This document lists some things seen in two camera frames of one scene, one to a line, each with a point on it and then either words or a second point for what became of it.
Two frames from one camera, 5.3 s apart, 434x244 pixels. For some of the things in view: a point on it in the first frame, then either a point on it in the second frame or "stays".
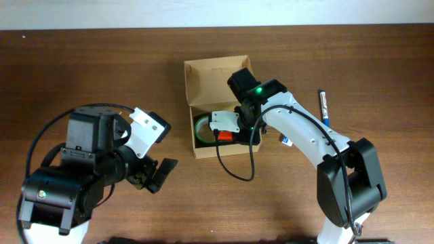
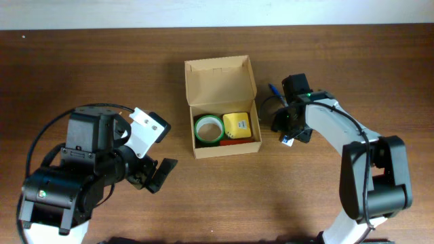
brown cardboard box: (209, 91) stays
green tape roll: (203, 131) stays
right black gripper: (244, 136) to (283, 122)
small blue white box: (287, 141) stays
